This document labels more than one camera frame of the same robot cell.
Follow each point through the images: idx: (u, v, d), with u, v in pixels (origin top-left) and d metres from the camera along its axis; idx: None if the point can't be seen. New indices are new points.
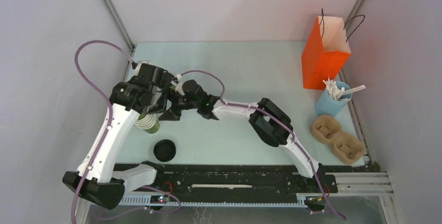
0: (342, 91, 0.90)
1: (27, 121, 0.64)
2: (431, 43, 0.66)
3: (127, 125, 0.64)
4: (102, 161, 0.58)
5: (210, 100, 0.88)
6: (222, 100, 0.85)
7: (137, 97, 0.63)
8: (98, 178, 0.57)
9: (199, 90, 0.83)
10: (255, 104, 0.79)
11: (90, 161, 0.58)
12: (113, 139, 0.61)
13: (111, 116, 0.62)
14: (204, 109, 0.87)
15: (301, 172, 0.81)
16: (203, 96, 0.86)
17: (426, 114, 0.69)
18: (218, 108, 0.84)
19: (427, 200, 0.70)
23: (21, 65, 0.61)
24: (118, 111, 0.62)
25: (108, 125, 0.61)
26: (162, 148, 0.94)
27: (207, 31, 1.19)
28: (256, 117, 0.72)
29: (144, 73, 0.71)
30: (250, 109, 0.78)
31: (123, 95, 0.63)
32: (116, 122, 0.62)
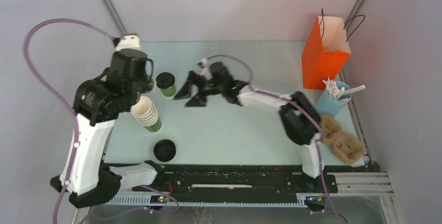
0: (342, 91, 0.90)
1: (28, 120, 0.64)
2: (431, 43, 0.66)
3: (100, 136, 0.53)
4: (78, 177, 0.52)
5: (237, 85, 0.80)
6: (250, 88, 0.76)
7: (101, 108, 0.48)
8: (77, 193, 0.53)
9: (225, 71, 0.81)
10: (287, 96, 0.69)
11: (66, 176, 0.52)
12: (84, 156, 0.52)
13: (76, 131, 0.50)
14: (230, 92, 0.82)
15: (306, 171, 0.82)
16: (228, 78, 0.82)
17: (426, 114, 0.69)
18: (245, 94, 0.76)
19: (427, 200, 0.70)
23: (21, 64, 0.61)
24: (84, 123, 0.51)
25: (75, 142, 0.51)
26: (162, 148, 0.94)
27: (207, 30, 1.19)
28: (285, 111, 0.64)
29: (115, 65, 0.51)
30: (280, 100, 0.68)
31: (86, 102, 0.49)
32: (84, 137, 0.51)
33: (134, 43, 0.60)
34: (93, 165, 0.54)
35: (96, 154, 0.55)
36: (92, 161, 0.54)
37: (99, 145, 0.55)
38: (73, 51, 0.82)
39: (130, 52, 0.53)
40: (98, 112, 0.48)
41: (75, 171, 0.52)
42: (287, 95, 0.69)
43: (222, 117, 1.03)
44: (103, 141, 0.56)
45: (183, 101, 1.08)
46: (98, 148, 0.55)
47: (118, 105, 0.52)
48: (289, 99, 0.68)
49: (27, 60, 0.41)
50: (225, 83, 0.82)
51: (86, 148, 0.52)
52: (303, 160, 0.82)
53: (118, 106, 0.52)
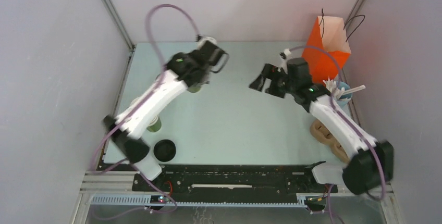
0: (342, 91, 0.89)
1: (28, 121, 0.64)
2: (431, 43, 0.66)
3: (171, 97, 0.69)
4: (138, 119, 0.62)
5: (315, 87, 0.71)
6: (331, 103, 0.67)
7: (189, 74, 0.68)
8: (130, 131, 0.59)
9: (305, 67, 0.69)
10: (372, 140, 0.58)
11: (130, 114, 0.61)
12: (155, 101, 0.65)
13: (160, 82, 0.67)
14: (301, 91, 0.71)
15: (321, 176, 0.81)
16: (308, 79, 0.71)
17: (426, 114, 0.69)
18: (322, 106, 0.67)
19: (427, 201, 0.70)
23: (21, 65, 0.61)
24: (170, 78, 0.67)
25: (155, 88, 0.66)
26: (162, 147, 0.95)
27: (207, 31, 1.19)
28: (365, 157, 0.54)
29: (205, 47, 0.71)
30: (361, 141, 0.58)
31: (179, 65, 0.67)
32: (164, 87, 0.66)
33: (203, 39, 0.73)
34: (148, 116, 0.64)
35: (153, 111, 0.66)
36: (148, 114, 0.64)
37: (161, 104, 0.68)
38: (73, 52, 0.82)
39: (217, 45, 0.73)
40: (186, 76, 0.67)
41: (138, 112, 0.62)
42: (372, 139, 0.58)
43: (222, 117, 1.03)
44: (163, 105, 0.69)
45: (183, 102, 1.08)
46: (158, 107, 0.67)
47: (196, 77, 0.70)
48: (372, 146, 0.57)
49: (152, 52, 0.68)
50: (299, 82, 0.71)
51: (158, 98, 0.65)
52: (325, 169, 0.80)
53: (198, 77, 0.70)
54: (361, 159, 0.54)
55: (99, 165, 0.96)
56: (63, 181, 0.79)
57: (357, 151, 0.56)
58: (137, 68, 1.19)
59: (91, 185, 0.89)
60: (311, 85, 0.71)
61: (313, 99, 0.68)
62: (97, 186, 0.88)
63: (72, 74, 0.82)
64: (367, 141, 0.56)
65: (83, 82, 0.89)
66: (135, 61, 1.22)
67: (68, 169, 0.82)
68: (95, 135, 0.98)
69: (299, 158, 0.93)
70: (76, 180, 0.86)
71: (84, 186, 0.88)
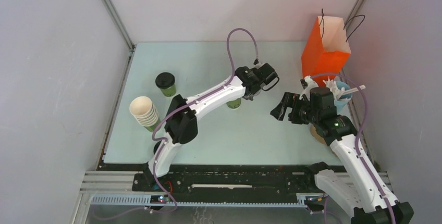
0: (342, 91, 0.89)
1: (28, 121, 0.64)
2: (432, 43, 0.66)
3: (230, 98, 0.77)
4: (205, 104, 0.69)
5: (339, 120, 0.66)
6: (356, 147, 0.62)
7: (252, 84, 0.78)
8: (196, 112, 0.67)
9: (329, 99, 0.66)
10: (393, 198, 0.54)
11: (201, 98, 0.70)
12: (221, 95, 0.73)
13: (228, 82, 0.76)
14: (324, 123, 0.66)
15: (321, 184, 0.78)
16: (331, 110, 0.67)
17: (426, 114, 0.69)
18: (346, 148, 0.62)
19: (427, 200, 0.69)
23: (20, 64, 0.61)
24: (236, 82, 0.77)
25: (224, 85, 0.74)
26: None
27: (207, 31, 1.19)
28: (381, 215, 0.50)
29: (265, 67, 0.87)
30: (381, 198, 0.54)
31: (248, 74, 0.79)
32: (231, 87, 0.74)
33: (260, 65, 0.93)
34: (212, 106, 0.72)
35: (217, 103, 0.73)
36: (213, 104, 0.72)
37: (223, 101, 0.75)
38: (73, 52, 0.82)
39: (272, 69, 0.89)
40: (250, 84, 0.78)
41: (209, 98, 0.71)
42: (393, 199, 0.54)
43: (221, 117, 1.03)
44: (223, 102, 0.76)
45: None
46: (220, 102, 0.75)
47: (254, 88, 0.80)
48: (391, 205, 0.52)
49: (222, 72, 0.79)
50: (323, 112, 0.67)
51: (225, 94, 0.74)
52: (325, 180, 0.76)
53: (254, 89, 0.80)
54: (377, 218, 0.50)
55: (99, 165, 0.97)
56: (63, 181, 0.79)
57: (375, 209, 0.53)
58: (137, 67, 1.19)
59: (91, 185, 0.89)
60: (336, 118, 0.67)
61: (338, 136, 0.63)
62: (97, 186, 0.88)
63: (72, 74, 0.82)
64: (387, 200, 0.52)
65: (83, 82, 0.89)
66: (135, 61, 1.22)
67: (69, 170, 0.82)
68: (95, 135, 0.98)
69: (299, 158, 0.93)
70: (77, 179, 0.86)
71: (84, 186, 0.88)
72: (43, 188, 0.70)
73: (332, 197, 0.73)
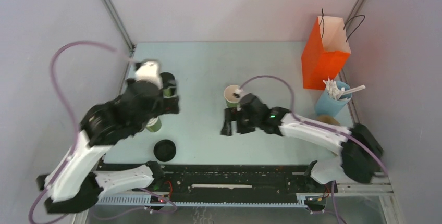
0: (342, 91, 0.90)
1: (28, 121, 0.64)
2: (431, 44, 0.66)
3: (96, 157, 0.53)
4: (60, 186, 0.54)
5: (274, 112, 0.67)
6: (294, 117, 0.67)
7: (99, 138, 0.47)
8: (53, 198, 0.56)
9: (256, 101, 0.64)
10: (345, 129, 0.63)
11: (53, 178, 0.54)
12: (71, 169, 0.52)
13: (73, 146, 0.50)
14: (267, 122, 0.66)
15: (312, 176, 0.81)
16: (264, 108, 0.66)
17: (425, 114, 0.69)
18: (290, 124, 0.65)
19: (427, 200, 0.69)
23: (21, 64, 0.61)
24: (81, 145, 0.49)
25: (69, 154, 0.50)
26: (163, 147, 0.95)
27: (207, 31, 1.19)
28: (351, 148, 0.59)
29: (144, 88, 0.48)
30: (338, 135, 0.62)
31: (92, 124, 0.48)
32: (77, 154, 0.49)
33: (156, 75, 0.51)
34: (78, 177, 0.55)
35: (89, 166, 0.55)
36: (78, 174, 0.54)
37: (93, 161, 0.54)
38: (72, 52, 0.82)
39: (149, 88, 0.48)
40: (98, 139, 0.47)
41: (62, 178, 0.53)
42: (346, 129, 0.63)
43: (221, 117, 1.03)
44: (99, 158, 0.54)
45: (183, 101, 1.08)
46: (92, 161, 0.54)
47: (120, 136, 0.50)
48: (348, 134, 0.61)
49: (52, 70, 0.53)
50: (259, 115, 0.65)
51: (76, 163, 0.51)
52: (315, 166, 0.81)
53: (119, 136, 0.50)
54: (351, 153, 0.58)
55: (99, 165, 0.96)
56: None
57: (342, 147, 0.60)
58: None
59: None
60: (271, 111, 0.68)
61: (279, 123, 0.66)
62: None
63: (72, 74, 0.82)
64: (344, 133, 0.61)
65: (83, 82, 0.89)
66: (135, 61, 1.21)
67: None
68: None
69: (299, 158, 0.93)
70: None
71: None
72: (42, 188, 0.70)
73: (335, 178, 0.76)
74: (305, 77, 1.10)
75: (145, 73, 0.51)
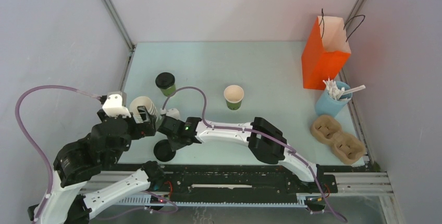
0: (342, 91, 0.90)
1: (28, 120, 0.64)
2: (431, 44, 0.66)
3: (73, 190, 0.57)
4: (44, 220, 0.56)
5: (188, 124, 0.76)
6: (206, 123, 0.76)
7: (70, 176, 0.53)
8: None
9: (167, 122, 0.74)
10: (249, 125, 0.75)
11: (37, 213, 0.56)
12: (51, 204, 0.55)
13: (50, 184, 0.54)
14: (184, 135, 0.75)
15: (302, 178, 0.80)
16: (177, 124, 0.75)
17: (426, 114, 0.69)
18: (203, 132, 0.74)
19: (427, 200, 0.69)
23: (20, 64, 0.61)
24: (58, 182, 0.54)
25: (47, 193, 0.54)
26: (163, 147, 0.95)
27: (207, 31, 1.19)
28: (254, 142, 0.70)
29: (109, 127, 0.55)
30: (244, 132, 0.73)
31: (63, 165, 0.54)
32: (56, 191, 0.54)
33: (122, 106, 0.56)
34: (59, 211, 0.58)
35: (69, 199, 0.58)
36: (60, 208, 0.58)
37: (72, 194, 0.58)
38: (72, 52, 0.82)
39: (112, 127, 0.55)
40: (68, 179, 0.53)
41: (44, 213, 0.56)
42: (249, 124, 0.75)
43: (221, 117, 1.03)
44: (77, 190, 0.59)
45: (183, 102, 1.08)
46: (71, 194, 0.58)
47: (90, 174, 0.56)
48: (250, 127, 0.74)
49: (17, 117, 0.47)
50: (176, 132, 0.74)
51: (56, 198, 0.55)
52: (297, 172, 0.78)
53: (89, 174, 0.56)
54: (255, 145, 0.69)
55: None
56: None
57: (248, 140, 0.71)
58: (137, 67, 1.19)
59: (91, 185, 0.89)
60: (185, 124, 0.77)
61: (193, 133, 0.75)
62: (97, 186, 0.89)
63: (72, 74, 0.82)
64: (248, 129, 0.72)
65: (83, 82, 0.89)
66: (135, 61, 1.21)
67: None
68: None
69: None
70: None
71: (84, 186, 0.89)
72: (42, 187, 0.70)
73: (302, 168, 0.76)
74: (305, 77, 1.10)
75: (110, 105, 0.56)
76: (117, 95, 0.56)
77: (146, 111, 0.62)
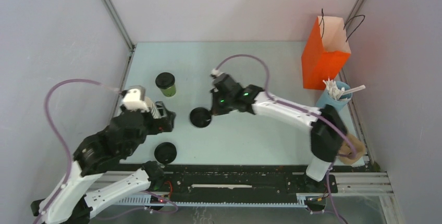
0: (342, 91, 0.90)
1: (29, 120, 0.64)
2: (431, 43, 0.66)
3: (87, 183, 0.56)
4: (54, 211, 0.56)
5: (247, 90, 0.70)
6: (268, 96, 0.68)
7: (93, 166, 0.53)
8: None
9: (229, 81, 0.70)
10: (316, 110, 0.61)
11: (45, 206, 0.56)
12: (64, 197, 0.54)
13: (66, 175, 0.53)
14: (240, 100, 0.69)
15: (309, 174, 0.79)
16: (236, 87, 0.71)
17: (426, 113, 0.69)
18: (262, 102, 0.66)
19: (427, 201, 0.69)
23: (21, 64, 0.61)
24: (75, 173, 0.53)
25: (62, 183, 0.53)
26: (198, 114, 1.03)
27: (207, 31, 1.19)
28: (318, 129, 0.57)
29: (127, 119, 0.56)
30: (309, 115, 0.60)
31: (84, 156, 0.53)
32: (71, 183, 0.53)
33: (140, 100, 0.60)
34: (69, 203, 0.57)
35: (80, 193, 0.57)
36: (71, 200, 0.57)
37: (84, 187, 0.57)
38: (72, 52, 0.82)
39: (129, 119, 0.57)
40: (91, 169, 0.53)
41: (54, 206, 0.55)
42: (317, 109, 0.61)
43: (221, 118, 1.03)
44: (90, 183, 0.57)
45: (183, 101, 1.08)
46: (84, 188, 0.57)
47: (110, 165, 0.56)
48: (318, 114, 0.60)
49: (46, 110, 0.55)
50: (233, 94, 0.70)
51: (69, 190, 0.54)
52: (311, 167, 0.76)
53: (110, 165, 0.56)
54: (319, 131, 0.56)
55: None
56: None
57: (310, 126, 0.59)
58: (138, 68, 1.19)
59: (91, 185, 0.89)
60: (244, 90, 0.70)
61: (252, 100, 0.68)
62: (97, 186, 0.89)
63: (72, 74, 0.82)
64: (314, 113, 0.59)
65: (83, 82, 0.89)
66: (135, 61, 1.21)
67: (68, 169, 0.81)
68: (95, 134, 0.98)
69: (299, 158, 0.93)
70: None
71: None
72: (43, 187, 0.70)
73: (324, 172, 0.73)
74: (305, 78, 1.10)
75: (131, 100, 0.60)
76: (135, 91, 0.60)
77: (162, 106, 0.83)
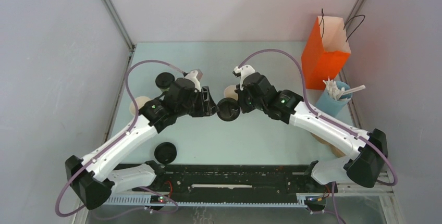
0: (342, 91, 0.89)
1: (28, 120, 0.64)
2: (431, 43, 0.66)
3: (140, 141, 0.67)
4: (107, 159, 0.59)
5: (282, 96, 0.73)
6: (311, 109, 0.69)
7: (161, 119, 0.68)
8: (95, 173, 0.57)
9: (264, 84, 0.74)
10: (365, 134, 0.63)
11: (96, 156, 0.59)
12: (126, 144, 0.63)
13: (133, 124, 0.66)
14: (274, 106, 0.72)
15: (315, 176, 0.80)
16: (270, 91, 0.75)
17: (426, 114, 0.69)
18: (305, 115, 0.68)
19: (427, 200, 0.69)
23: (20, 63, 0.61)
24: (142, 123, 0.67)
25: (127, 130, 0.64)
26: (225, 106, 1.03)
27: (207, 31, 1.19)
28: (368, 155, 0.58)
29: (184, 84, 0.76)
30: (357, 139, 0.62)
31: (152, 111, 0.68)
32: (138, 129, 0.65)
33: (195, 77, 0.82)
34: (118, 158, 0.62)
35: (129, 151, 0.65)
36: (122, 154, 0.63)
37: (135, 147, 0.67)
38: (73, 52, 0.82)
39: (185, 84, 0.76)
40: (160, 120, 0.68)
41: (110, 152, 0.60)
42: (365, 132, 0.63)
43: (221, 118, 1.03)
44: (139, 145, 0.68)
45: None
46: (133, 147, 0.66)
47: (169, 121, 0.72)
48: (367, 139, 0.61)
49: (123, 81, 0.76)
50: (266, 98, 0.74)
51: (133, 138, 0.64)
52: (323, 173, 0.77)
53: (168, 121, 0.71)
54: (367, 159, 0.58)
55: None
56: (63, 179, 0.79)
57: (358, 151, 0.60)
58: (137, 68, 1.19)
59: None
60: (281, 96, 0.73)
61: (290, 110, 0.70)
62: None
63: (72, 74, 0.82)
64: (364, 138, 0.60)
65: (83, 82, 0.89)
66: (135, 61, 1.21)
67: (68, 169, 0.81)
68: (95, 134, 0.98)
69: (299, 158, 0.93)
70: None
71: None
72: (43, 187, 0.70)
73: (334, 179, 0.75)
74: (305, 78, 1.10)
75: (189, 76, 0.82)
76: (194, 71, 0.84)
77: (208, 90, 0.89)
